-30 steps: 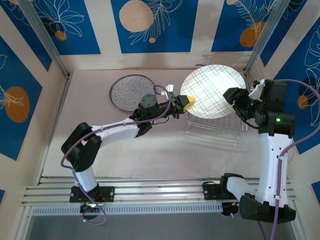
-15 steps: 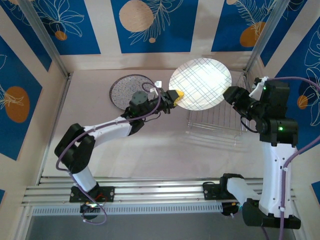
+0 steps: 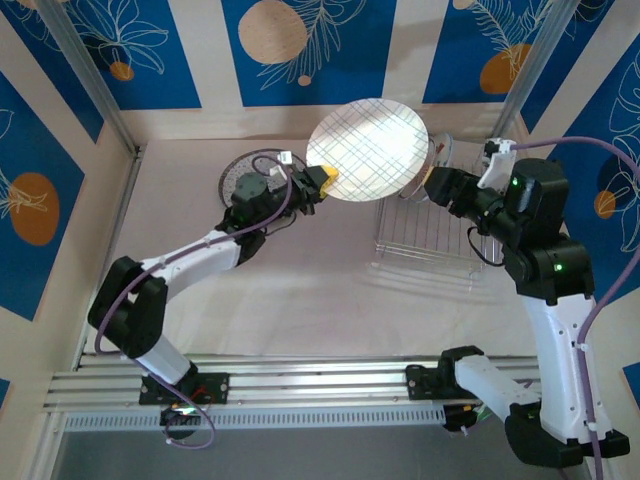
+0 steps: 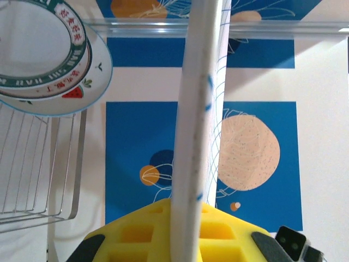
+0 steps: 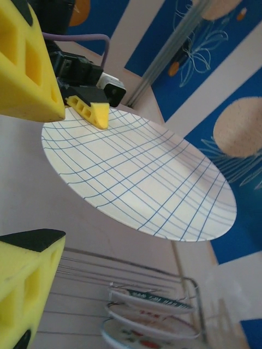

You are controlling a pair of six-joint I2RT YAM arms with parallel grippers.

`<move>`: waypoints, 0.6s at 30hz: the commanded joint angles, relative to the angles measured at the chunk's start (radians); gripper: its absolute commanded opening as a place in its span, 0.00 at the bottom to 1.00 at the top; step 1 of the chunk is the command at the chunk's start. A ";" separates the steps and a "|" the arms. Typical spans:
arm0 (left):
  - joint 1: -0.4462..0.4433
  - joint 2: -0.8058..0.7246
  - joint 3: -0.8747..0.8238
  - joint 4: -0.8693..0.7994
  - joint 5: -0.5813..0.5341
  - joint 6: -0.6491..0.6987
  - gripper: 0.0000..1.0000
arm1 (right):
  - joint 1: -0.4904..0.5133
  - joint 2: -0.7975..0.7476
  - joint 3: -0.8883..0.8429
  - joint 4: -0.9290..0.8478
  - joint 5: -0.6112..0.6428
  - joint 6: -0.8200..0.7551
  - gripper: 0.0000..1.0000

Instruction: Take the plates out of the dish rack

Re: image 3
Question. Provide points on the white plate red fruit print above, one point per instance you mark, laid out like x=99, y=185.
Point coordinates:
x=442, y=147

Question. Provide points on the colourful squiggle pattern plate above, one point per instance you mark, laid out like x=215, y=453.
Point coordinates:
x=235, y=167

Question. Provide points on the white plate blue grid lines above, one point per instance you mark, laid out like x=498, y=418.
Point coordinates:
x=370, y=150

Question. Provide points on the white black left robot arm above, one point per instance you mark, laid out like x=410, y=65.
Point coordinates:
x=200, y=260

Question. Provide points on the aluminium table edge profile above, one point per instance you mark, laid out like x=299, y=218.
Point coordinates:
x=131, y=175

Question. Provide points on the small black controller box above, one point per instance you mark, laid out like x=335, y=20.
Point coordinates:
x=180, y=417
x=457, y=417

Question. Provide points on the aluminium frame post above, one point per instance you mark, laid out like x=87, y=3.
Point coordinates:
x=542, y=40
x=100, y=85

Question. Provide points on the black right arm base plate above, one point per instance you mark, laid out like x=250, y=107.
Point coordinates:
x=420, y=382

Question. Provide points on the aluminium mounting rail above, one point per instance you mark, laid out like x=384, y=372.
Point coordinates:
x=325, y=380

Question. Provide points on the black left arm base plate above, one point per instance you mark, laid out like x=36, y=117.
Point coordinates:
x=215, y=387

